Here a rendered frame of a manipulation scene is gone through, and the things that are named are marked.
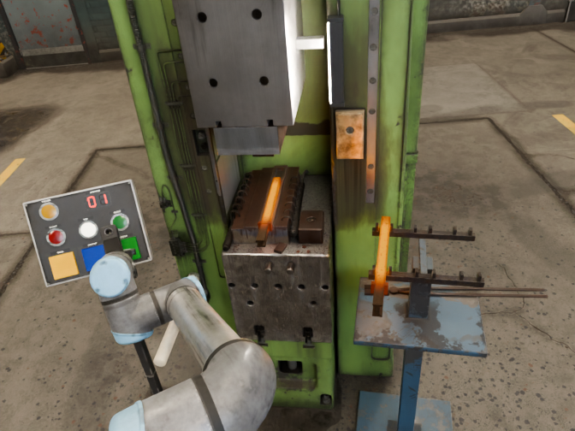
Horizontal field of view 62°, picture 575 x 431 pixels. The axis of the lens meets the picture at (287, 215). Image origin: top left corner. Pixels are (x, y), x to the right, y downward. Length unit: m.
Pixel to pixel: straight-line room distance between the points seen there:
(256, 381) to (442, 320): 1.02
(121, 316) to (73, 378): 1.56
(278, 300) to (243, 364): 1.08
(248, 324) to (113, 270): 0.84
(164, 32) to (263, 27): 0.36
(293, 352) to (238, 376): 1.31
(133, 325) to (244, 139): 0.64
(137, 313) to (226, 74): 0.70
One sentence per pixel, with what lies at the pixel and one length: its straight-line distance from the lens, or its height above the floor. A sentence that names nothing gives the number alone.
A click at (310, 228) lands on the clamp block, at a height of 0.98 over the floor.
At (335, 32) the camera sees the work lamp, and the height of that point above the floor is 1.60.
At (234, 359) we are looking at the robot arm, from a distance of 0.75.
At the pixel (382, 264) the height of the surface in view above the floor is 1.04.
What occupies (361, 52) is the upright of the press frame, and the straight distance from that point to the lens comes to 1.52.
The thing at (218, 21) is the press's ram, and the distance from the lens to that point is 1.40.
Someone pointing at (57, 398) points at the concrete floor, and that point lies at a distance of 2.73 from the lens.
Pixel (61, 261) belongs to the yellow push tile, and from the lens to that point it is 1.71.
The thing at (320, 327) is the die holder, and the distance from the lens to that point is 1.89.
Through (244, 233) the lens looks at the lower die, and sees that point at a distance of 1.70.
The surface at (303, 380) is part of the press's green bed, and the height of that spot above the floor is 0.16.
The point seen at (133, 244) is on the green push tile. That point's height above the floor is 1.02.
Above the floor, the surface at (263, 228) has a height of 1.01.
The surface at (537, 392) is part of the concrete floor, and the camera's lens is 2.55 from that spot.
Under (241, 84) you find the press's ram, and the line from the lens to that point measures 1.43.
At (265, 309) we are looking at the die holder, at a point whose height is 0.64.
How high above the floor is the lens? 1.96
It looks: 35 degrees down
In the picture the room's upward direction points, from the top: 6 degrees counter-clockwise
